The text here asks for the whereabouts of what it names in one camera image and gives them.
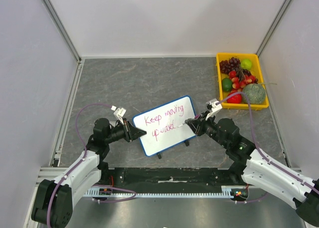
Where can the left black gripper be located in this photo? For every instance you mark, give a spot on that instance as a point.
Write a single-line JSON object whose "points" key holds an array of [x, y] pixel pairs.
{"points": [[130, 132]]}

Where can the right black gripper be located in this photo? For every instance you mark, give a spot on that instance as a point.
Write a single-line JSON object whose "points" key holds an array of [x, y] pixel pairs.
{"points": [[199, 125]]}

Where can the blue framed whiteboard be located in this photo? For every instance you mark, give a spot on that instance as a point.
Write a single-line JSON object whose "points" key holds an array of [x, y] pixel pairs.
{"points": [[161, 123]]}

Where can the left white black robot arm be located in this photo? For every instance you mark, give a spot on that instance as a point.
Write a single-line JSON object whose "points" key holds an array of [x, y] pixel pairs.
{"points": [[55, 199]]}

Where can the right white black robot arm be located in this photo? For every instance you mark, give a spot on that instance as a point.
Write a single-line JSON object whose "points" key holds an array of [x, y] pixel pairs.
{"points": [[257, 168]]}

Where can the red apple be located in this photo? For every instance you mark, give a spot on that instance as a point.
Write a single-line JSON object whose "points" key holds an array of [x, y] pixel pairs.
{"points": [[234, 98]]}

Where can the dark green lime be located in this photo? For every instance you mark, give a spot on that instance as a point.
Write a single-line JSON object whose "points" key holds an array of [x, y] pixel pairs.
{"points": [[226, 84]]}

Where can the red cherry cluster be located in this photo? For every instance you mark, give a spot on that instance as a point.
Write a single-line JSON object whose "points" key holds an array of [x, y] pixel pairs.
{"points": [[240, 79]]}

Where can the dark red grape bunch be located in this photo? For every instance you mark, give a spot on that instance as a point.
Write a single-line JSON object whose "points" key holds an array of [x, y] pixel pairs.
{"points": [[232, 64]]}

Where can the netted green melon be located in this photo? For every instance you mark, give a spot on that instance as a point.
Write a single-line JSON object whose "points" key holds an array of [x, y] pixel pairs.
{"points": [[255, 93]]}

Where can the light green apple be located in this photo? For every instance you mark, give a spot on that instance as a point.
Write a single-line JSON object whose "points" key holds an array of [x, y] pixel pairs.
{"points": [[246, 64]]}

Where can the yellow plastic bin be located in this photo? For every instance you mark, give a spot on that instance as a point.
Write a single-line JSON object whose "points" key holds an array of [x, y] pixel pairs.
{"points": [[256, 71]]}

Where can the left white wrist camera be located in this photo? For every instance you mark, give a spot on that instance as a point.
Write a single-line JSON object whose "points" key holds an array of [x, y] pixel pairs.
{"points": [[119, 113]]}

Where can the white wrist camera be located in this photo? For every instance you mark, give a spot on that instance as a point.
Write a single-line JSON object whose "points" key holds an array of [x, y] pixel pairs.
{"points": [[119, 113], [213, 106]]}

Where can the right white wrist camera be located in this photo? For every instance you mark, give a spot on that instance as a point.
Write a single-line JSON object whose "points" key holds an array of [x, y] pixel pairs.
{"points": [[213, 106]]}

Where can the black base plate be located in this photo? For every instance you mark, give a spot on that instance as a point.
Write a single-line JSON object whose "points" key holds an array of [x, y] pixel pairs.
{"points": [[170, 180]]}

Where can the slotted cable duct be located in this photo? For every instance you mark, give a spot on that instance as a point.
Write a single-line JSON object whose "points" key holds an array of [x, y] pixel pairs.
{"points": [[97, 192]]}

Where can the right aluminium frame post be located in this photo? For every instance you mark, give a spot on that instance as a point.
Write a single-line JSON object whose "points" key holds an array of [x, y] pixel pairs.
{"points": [[273, 26]]}

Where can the aluminium frame post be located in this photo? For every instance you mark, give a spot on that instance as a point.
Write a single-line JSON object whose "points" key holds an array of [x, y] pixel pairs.
{"points": [[61, 29], [273, 26]]}

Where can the left aluminium frame post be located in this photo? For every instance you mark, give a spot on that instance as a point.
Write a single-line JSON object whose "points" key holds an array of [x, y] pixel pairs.
{"points": [[61, 29]]}

